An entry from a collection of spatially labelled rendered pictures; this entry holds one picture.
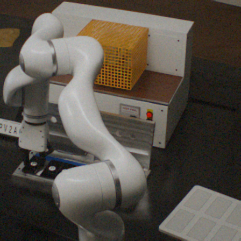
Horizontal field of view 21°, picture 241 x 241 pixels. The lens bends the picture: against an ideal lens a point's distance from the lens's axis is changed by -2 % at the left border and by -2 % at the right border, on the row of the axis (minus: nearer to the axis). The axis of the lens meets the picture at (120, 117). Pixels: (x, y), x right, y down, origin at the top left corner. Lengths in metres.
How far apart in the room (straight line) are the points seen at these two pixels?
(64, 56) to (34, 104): 0.48
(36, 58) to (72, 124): 0.21
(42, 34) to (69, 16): 0.80
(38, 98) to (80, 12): 0.55
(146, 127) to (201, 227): 0.40
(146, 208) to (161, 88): 0.50
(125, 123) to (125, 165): 0.67
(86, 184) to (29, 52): 0.40
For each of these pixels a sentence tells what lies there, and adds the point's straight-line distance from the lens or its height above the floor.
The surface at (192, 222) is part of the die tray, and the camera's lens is 2.14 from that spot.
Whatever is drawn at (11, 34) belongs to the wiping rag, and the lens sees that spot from 3.35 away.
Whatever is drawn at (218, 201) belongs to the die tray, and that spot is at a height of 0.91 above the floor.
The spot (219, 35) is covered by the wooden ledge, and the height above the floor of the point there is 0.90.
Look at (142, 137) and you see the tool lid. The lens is 2.27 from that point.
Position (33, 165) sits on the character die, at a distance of 2.32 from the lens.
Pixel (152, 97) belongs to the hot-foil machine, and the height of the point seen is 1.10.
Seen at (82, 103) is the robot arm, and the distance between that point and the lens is 1.68.
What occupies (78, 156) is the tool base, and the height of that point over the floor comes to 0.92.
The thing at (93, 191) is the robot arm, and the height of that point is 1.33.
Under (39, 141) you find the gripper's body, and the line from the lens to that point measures 2.26.
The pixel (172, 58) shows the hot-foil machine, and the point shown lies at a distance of 2.54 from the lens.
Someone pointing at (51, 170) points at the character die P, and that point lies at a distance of 2.30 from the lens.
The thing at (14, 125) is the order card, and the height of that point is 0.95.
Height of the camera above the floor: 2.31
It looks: 32 degrees down
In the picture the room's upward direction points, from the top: 2 degrees clockwise
